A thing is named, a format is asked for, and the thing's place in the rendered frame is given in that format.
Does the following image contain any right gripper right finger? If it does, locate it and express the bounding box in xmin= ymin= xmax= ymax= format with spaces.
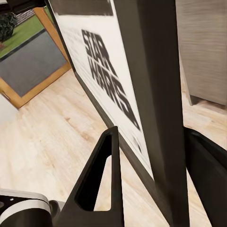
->
xmin=183 ymin=127 xmax=227 ymax=227

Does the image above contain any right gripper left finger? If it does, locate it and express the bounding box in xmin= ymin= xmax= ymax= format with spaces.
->
xmin=53 ymin=126 xmax=124 ymax=227

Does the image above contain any poster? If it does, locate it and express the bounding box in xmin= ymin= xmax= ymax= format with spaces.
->
xmin=44 ymin=0 xmax=190 ymax=227

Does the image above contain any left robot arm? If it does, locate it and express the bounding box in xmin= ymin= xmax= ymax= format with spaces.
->
xmin=0 ymin=0 xmax=46 ymax=15

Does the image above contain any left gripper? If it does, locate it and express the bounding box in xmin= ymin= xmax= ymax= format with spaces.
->
xmin=6 ymin=0 xmax=46 ymax=15

